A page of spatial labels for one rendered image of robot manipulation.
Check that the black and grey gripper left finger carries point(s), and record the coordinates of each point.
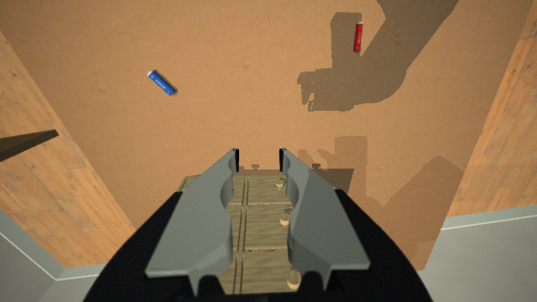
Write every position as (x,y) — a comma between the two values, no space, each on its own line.
(188,237)

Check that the blue aa battery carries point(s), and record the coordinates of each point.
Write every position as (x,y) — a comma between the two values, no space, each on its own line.
(161,82)

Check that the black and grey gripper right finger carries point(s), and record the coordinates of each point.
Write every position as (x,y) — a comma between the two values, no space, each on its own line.
(330,234)

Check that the brown wooden chest of drawers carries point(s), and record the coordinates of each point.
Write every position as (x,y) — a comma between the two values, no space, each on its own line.
(240,254)

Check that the red battery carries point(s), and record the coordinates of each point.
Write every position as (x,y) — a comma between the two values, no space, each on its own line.
(358,36)

